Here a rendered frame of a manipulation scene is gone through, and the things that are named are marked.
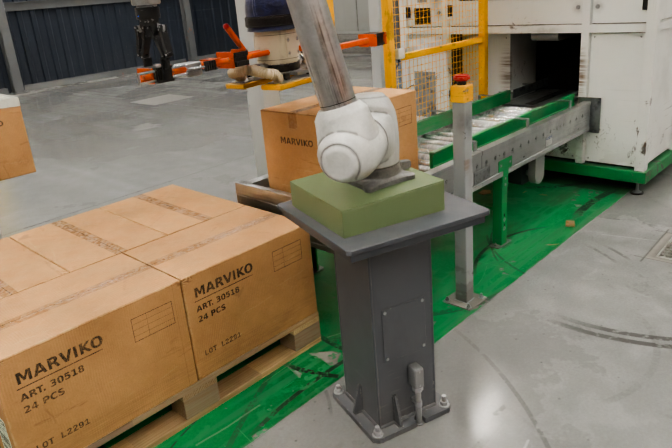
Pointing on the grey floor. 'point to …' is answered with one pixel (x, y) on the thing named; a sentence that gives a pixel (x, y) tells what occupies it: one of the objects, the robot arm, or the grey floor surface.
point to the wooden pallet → (188, 403)
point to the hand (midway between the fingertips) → (157, 71)
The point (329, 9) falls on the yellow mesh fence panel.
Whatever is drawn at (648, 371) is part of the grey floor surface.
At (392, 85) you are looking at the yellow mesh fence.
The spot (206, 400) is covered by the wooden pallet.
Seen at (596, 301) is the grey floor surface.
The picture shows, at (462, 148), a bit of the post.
